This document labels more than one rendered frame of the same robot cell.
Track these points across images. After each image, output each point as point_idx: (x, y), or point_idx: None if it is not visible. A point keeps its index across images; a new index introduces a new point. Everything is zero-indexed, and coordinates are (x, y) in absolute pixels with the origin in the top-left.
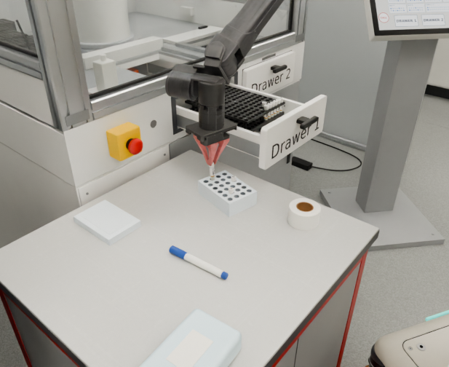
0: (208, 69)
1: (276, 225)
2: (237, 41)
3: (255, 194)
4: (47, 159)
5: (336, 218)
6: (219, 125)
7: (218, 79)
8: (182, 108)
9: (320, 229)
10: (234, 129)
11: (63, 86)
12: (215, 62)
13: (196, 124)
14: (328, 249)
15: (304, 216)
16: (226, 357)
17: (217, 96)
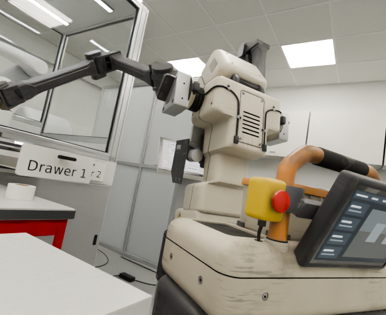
0: None
1: None
2: (19, 84)
3: None
4: None
5: (48, 202)
6: None
7: None
8: None
9: (27, 201)
10: (12, 152)
11: None
12: None
13: None
14: (15, 204)
15: (14, 185)
16: None
17: None
